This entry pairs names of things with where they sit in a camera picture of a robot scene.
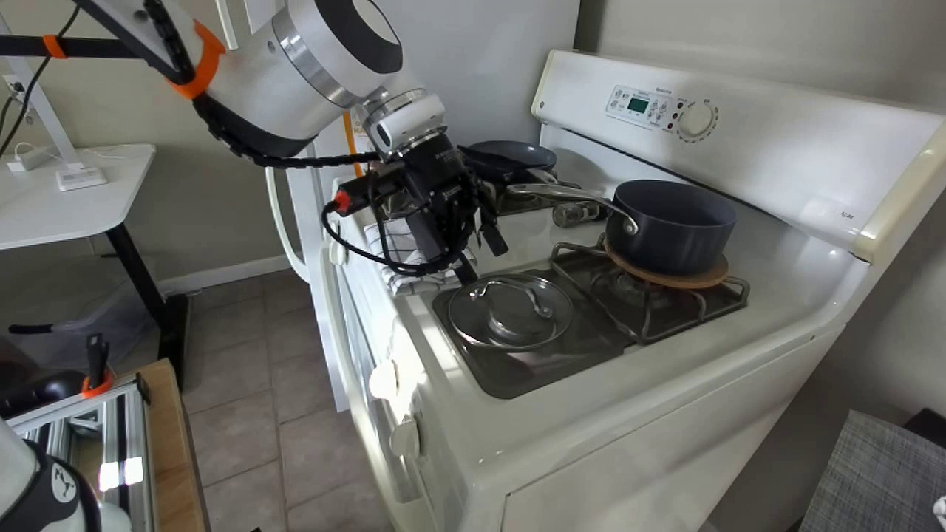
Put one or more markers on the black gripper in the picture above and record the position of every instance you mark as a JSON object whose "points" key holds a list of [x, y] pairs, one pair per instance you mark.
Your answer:
{"points": [[431, 195]]}

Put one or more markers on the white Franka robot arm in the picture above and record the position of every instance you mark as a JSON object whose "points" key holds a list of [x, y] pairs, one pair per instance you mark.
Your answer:
{"points": [[267, 78]]}

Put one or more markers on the small dark frying pan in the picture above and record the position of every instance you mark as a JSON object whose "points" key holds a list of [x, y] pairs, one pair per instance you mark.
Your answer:
{"points": [[520, 155]]}

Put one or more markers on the black burner grate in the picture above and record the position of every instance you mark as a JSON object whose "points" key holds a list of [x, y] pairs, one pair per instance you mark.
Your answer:
{"points": [[580, 212], [632, 311]]}

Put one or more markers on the white stove knob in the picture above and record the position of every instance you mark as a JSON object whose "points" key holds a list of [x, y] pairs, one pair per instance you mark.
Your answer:
{"points": [[338, 255], [404, 433], [387, 379]]}

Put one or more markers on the dark blue saucepan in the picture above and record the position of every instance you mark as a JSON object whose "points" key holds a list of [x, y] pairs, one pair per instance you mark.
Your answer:
{"points": [[669, 236]]}

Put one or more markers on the round cork trivet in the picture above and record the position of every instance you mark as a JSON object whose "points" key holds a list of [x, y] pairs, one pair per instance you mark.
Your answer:
{"points": [[690, 280]]}

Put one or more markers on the white timer dial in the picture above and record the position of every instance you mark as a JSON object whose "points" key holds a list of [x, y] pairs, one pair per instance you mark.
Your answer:
{"points": [[698, 118]]}

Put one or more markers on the wooden board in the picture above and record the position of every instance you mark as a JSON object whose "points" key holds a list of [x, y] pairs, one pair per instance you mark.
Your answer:
{"points": [[180, 462]]}

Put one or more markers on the black orange clamp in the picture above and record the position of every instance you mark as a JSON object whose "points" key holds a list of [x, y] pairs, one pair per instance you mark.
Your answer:
{"points": [[95, 370]]}

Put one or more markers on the white stand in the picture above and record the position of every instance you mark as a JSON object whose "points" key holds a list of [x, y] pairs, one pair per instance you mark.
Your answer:
{"points": [[76, 178]]}

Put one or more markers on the white desk with black legs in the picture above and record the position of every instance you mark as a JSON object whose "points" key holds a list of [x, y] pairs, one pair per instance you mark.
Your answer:
{"points": [[61, 211]]}

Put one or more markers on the black boom bar orange tape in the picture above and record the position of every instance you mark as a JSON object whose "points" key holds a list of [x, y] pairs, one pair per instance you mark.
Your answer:
{"points": [[98, 45]]}

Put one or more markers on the grey woven mat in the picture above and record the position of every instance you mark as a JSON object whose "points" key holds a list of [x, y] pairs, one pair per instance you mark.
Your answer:
{"points": [[876, 474]]}

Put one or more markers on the white power adapter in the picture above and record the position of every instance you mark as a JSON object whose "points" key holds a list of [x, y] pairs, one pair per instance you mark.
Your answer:
{"points": [[26, 156]]}

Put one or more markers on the aluminium frame cart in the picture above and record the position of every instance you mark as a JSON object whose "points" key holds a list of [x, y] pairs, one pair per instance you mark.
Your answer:
{"points": [[91, 443]]}

